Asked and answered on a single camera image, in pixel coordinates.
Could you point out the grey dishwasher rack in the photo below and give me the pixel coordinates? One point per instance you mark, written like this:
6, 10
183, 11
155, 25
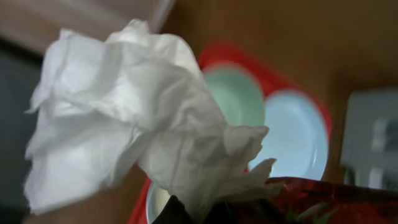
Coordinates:
369, 149

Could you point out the red snack wrapper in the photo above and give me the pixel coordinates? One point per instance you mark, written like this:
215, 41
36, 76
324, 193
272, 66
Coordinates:
310, 201

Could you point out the white tissue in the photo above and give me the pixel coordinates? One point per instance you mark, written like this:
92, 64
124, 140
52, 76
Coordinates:
136, 98

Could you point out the light blue bowl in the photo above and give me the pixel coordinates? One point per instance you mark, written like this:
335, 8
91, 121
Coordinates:
156, 200

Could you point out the red plastic tray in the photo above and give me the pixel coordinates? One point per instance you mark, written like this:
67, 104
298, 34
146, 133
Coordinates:
269, 81

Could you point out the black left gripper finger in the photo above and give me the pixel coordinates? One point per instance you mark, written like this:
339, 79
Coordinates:
173, 213

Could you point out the light blue plate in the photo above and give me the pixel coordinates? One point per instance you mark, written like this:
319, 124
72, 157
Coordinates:
297, 137

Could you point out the mint green bowl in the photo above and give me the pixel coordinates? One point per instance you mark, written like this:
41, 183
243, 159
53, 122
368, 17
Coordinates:
237, 93

